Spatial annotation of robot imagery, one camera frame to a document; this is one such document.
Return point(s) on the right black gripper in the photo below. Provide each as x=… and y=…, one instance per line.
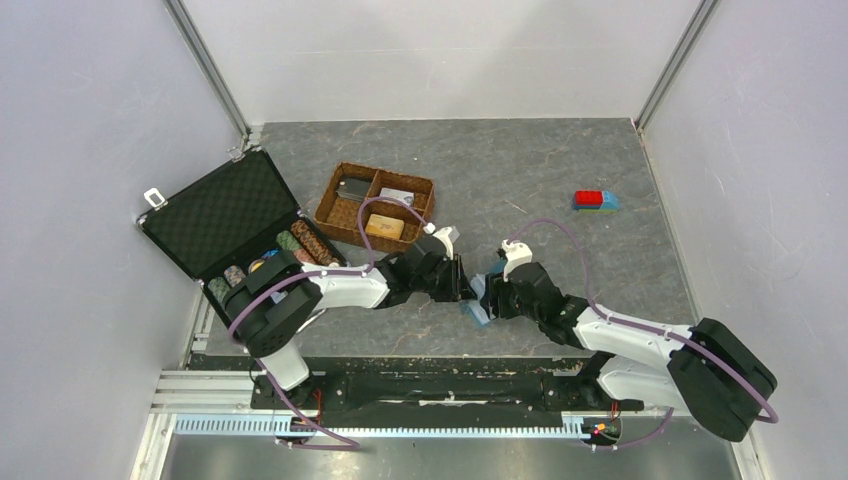
x=495, y=286

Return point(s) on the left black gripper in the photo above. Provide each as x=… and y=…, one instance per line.
x=458, y=283

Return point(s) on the blue card holder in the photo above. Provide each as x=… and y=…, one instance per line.
x=473, y=307

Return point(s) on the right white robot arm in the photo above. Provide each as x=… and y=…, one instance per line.
x=704, y=370

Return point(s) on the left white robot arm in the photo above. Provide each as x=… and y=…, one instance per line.
x=267, y=309

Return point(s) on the gold VIP card stack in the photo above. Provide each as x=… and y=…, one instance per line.
x=384, y=226

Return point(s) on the silver VIP card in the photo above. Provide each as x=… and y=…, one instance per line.
x=406, y=197

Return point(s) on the black VIP card stack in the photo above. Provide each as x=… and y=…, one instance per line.
x=353, y=188

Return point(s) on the brown woven divided basket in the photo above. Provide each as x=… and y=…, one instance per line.
x=340, y=219

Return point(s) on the red blue toy brick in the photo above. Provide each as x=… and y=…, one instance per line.
x=595, y=200

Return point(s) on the orange black chip row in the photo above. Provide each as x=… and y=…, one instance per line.
x=307, y=238

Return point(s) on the black poker chip case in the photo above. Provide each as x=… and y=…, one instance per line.
x=230, y=222

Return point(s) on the green chip row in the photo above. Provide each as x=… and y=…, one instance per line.
x=219, y=288

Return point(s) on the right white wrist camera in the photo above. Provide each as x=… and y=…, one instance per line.
x=514, y=254

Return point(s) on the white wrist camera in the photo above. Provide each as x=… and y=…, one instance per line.
x=514, y=254
x=446, y=235

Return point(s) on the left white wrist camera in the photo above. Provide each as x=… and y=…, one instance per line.
x=446, y=235

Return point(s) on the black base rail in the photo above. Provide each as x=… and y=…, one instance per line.
x=451, y=392

